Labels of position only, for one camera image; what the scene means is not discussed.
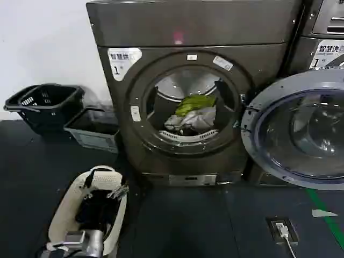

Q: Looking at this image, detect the round glass dryer door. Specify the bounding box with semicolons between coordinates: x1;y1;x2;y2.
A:
240;70;344;191

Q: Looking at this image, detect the grey stacked machine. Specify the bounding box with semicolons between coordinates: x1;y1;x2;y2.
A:
298;0;344;38

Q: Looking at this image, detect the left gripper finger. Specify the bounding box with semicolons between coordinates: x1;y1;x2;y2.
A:
106;183;130;201
83;171;95;189

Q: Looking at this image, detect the grey dryer with round opening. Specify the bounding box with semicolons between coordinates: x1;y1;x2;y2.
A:
85;0;306;188

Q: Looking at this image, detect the green floor tape stripe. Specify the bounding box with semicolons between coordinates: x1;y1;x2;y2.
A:
305;187;344;245

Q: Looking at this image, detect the black plastic basket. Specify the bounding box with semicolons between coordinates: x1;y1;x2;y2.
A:
3;83;85;133

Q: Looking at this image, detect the black floor socket box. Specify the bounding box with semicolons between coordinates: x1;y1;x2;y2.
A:
265;216;299;245

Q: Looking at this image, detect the grey plastic crate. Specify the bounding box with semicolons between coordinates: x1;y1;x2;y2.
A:
63;106;120;154

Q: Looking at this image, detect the white laundry basket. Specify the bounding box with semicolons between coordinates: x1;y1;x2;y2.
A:
48;165;130;256

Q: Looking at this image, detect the green cloth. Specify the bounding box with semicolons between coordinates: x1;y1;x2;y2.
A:
175;94;218;117

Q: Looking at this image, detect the white plug with cable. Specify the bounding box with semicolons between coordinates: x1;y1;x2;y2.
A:
275;221;297;258

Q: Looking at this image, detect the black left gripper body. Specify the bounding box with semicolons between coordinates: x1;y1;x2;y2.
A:
75;189;121;232

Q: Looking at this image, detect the white floor tape piece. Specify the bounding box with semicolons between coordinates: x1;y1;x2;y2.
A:
311;209;338;218

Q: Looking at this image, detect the grey cloth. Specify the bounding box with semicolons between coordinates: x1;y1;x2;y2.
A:
164;106;217;133

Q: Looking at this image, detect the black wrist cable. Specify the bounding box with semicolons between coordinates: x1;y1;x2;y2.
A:
46;241;84;254

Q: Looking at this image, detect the grey machine with number label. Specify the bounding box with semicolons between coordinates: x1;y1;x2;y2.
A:
248;36;344;187

